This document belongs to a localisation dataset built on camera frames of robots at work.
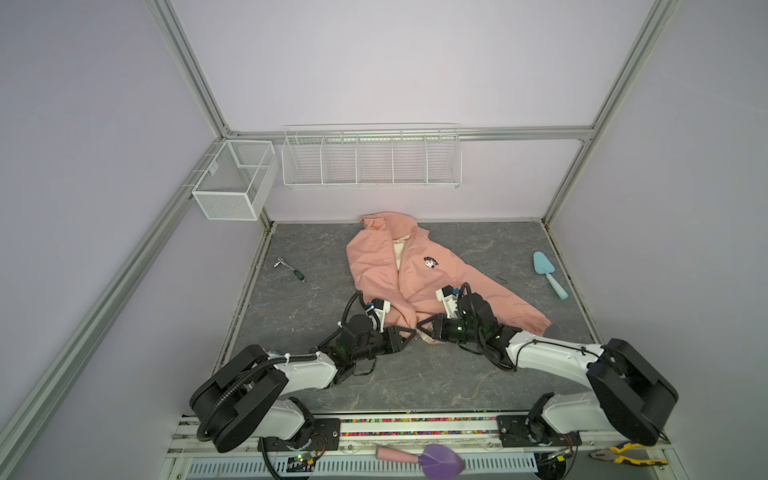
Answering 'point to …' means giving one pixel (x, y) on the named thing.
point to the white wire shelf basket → (420, 155)
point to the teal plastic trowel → (544, 266)
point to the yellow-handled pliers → (612, 453)
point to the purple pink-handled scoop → (438, 462)
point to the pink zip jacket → (389, 257)
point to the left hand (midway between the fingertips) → (414, 339)
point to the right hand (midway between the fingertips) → (417, 328)
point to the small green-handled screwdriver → (299, 275)
